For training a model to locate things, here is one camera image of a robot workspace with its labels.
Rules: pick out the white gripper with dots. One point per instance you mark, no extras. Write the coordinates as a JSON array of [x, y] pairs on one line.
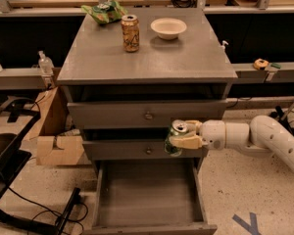
[[213, 133]]

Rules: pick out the green soda can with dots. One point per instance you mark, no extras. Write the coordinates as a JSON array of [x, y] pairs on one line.
[[177, 130]]

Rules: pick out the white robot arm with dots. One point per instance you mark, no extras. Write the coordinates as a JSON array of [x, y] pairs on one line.
[[263, 136]]

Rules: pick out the grey top drawer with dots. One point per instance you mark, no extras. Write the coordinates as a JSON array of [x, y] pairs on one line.
[[141, 114]]

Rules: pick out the grey drawer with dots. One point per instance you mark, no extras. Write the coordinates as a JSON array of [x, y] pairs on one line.
[[141, 114], [149, 197], [101, 150]]

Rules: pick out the grey bottom drawer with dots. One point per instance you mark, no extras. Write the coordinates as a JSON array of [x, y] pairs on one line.
[[149, 197]]

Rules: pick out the grey drawer cabinet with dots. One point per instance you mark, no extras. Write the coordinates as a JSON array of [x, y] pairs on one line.
[[190, 67]]

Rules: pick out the grey middle drawer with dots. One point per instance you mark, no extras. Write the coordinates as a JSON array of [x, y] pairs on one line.
[[101, 150]]

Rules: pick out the gold soda can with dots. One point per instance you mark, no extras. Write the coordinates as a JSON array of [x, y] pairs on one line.
[[130, 33]]

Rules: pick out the small white pump bottle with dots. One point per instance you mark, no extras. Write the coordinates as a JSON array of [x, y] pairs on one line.
[[224, 44]]

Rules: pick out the black tripod stand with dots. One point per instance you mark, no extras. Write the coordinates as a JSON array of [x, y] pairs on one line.
[[281, 117]]

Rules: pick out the white paper bowl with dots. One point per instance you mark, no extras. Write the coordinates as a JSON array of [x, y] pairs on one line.
[[168, 28]]

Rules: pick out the cardboard box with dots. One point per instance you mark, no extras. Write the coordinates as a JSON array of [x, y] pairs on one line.
[[58, 142]]

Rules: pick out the green chip bag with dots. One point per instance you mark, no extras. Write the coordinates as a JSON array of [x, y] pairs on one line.
[[106, 12]]

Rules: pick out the clear sanitizer bottle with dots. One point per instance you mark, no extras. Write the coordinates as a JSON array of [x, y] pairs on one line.
[[45, 63]]

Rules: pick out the black chair frame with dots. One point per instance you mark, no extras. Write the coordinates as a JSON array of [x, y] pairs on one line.
[[13, 160]]

